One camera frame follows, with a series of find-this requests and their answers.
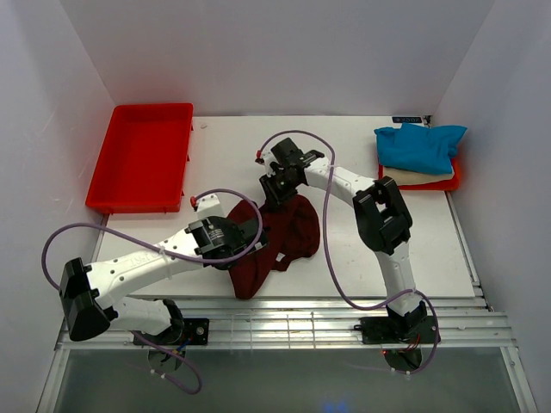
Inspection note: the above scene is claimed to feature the blue folded t shirt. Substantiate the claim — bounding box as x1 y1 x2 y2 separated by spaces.
375 123 467 176

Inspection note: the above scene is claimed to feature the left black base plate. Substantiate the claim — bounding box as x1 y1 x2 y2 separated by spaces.
139 318 209 347

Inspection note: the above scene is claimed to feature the maroon t shirt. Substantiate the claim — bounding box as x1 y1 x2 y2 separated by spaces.
229 194 320 299

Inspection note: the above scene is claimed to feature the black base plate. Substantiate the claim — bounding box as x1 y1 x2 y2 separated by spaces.
354 316 441 344
139 318 209 347

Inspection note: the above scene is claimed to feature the purple cable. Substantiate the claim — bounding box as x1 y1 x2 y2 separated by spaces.
254 129 442 376
40 187 264 395

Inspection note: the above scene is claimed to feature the large red tray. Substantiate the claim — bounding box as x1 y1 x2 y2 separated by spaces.
85 102 194 214

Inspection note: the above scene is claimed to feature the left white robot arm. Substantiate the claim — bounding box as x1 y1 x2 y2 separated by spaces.
59 194 268 345

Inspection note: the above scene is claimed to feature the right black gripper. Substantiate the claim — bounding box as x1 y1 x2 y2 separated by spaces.
259 170 300 213

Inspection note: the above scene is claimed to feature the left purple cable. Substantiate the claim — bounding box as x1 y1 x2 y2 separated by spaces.
40 187 264 395

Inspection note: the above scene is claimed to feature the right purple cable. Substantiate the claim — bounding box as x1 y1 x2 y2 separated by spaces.
254 129 442 376

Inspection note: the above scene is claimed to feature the beige folded t shirt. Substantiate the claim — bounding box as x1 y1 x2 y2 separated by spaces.
381 166 455 186

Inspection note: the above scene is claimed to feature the small black label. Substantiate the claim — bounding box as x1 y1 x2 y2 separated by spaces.
392 116 424 124

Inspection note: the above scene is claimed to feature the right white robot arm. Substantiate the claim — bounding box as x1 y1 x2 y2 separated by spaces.
256 138 427 342

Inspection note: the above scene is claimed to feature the small red tray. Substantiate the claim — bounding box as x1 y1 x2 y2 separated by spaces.
378 158 461 191

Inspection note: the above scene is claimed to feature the aluminium rail frame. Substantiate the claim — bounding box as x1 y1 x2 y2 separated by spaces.
54 294 517 352

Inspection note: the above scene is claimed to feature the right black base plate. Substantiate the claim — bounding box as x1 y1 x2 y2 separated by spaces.
354 316 441 344

